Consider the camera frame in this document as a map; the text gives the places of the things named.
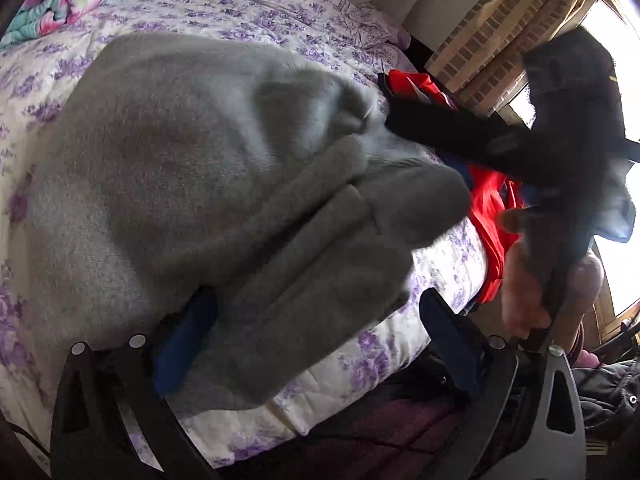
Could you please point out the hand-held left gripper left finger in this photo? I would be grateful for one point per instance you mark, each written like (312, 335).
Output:
(187, 335)

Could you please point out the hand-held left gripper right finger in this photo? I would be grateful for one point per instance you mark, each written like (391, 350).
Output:
(447, 337)

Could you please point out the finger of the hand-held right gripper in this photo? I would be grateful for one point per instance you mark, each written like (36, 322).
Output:
(440, 127)

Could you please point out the grey fleece sweater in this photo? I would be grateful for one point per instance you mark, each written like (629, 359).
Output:
(175, 160)

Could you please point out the person's right hand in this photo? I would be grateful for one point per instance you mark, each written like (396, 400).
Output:
(515, 300)

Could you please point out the red and blue garment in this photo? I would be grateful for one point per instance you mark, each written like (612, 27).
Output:
(492, 200)

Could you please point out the brick pattern curtain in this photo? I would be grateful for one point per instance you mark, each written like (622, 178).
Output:
(480, 45)

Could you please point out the dark maroon cloth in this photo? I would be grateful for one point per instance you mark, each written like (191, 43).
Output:
(400, 430)

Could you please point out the window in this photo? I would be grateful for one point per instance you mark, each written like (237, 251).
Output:
(607, 17)

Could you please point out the purple floral pillow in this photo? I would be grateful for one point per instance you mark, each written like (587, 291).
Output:
(370, 30)

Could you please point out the dark jacket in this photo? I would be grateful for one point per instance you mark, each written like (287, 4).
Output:
(610, 395)

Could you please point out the purple floral bedspread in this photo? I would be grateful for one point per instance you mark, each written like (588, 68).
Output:
(50, 75)

